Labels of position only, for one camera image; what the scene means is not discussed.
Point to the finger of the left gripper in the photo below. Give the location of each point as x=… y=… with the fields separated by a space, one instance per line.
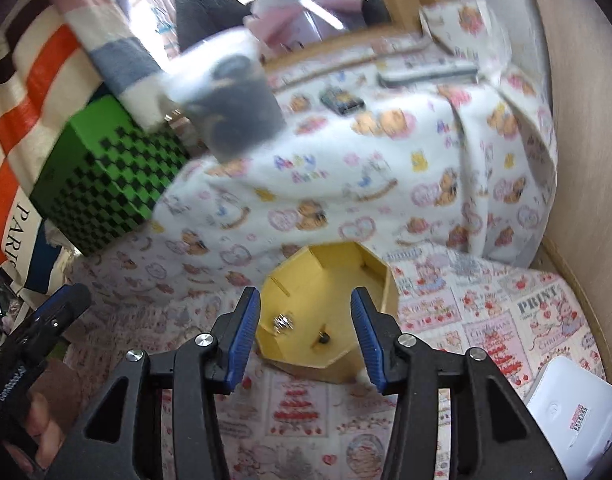
x=65 y=306

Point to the green black checkered box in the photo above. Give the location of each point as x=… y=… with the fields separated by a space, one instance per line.
x=105 y=175

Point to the wooden board panel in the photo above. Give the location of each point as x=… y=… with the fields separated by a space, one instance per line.
x=579 y=41

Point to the baby bear print cloth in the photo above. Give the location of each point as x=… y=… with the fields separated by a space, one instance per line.
x=467 y=164

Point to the person left hand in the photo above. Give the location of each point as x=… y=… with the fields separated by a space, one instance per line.
x=55 y=402

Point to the pink white plastic bag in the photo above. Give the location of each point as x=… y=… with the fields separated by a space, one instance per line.
x=283 y=25

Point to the gold octagonal box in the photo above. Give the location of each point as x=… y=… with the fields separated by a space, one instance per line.
x=315 y=286

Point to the striped paris woven bag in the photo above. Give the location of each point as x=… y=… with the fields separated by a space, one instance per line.
x=55 y=57

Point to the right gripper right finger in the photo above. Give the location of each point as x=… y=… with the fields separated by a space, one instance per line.
x=492 y=433

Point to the white paper box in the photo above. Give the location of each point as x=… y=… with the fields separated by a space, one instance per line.
x=573 y=409

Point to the translucent plastic tub with lid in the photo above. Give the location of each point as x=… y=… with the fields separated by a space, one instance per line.
x=220 y=85

